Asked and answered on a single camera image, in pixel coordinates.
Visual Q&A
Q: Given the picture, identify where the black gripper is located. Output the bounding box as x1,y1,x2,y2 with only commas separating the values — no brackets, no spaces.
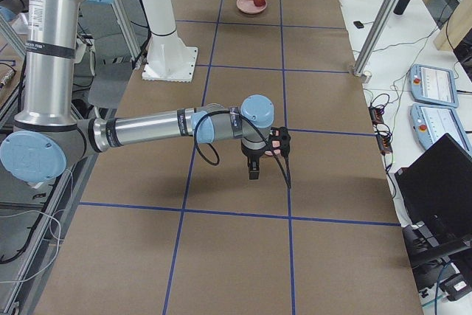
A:
241,138,269,180

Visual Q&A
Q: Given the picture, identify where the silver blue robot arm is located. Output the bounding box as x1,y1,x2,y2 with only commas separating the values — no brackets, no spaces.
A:
1,0,281,183

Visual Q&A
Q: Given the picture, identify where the pink plate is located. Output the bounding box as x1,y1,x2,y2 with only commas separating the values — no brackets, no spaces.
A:
236,0,267,15

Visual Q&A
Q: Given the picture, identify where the orange black adapter box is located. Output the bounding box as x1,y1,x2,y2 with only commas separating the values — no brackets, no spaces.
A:
369,108,384,125

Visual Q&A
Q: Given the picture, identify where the small black device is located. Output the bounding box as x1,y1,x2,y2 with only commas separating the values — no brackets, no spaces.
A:
353,21,364,29

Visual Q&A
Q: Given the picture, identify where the lower blue teach pendant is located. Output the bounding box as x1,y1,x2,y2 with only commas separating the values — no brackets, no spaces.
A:
410,103,471,153

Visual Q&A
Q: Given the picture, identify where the blue teach pendant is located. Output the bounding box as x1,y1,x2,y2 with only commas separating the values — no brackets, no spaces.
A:
410,103,471,153
409,63,459,108

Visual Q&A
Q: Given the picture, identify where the black laptop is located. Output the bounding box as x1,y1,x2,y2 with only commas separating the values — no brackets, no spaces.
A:
395,134,471,237

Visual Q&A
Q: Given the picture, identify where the black monitor stand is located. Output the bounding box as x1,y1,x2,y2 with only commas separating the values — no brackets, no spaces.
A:
402,215,471,268

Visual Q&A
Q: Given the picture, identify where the upper blue teach pendant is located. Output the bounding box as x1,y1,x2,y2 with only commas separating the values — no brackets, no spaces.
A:
409,63,459,108

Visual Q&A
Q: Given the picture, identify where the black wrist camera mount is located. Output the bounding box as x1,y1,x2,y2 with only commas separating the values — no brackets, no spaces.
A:
270,127,291,158

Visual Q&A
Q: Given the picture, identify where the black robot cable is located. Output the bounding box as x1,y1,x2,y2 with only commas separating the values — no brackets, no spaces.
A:
193,103,293,188

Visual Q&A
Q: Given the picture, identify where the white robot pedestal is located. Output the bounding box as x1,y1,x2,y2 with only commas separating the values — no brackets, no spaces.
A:
142,0,198,83

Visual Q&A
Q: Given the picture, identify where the white thin cable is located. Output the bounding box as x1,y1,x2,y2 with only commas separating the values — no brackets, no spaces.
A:
0,169,74,283

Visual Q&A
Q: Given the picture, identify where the aluminium frame post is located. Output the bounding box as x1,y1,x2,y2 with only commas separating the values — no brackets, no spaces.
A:
351,0,398,83

